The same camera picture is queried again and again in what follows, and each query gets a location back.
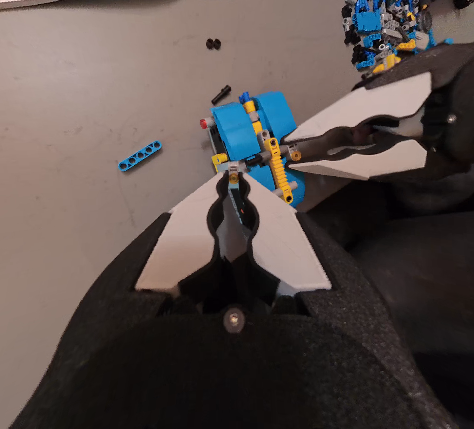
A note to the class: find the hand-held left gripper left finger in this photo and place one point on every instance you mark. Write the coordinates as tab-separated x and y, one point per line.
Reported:
177	251

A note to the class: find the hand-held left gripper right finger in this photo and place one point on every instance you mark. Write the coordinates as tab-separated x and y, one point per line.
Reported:
289	251

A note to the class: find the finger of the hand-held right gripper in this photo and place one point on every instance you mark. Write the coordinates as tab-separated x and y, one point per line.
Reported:
377	162
370	102

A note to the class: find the blue brick toy car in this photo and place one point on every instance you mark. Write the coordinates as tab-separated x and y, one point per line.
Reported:
237	128

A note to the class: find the grey desk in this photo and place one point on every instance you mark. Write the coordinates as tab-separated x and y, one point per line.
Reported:
92	102

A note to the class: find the dark dotted cloth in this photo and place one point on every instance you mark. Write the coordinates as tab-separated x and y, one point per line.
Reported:
326	221

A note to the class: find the pile of small brick parts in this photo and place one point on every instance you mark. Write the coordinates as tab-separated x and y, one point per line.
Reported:
370	21

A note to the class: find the blue brick beam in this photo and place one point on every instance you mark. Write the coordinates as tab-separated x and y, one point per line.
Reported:
140	156

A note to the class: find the black brick axle pin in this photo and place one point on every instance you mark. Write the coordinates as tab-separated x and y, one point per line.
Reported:
221	93

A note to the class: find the black double connector piece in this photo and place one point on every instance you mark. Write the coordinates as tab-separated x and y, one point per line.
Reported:
213	43

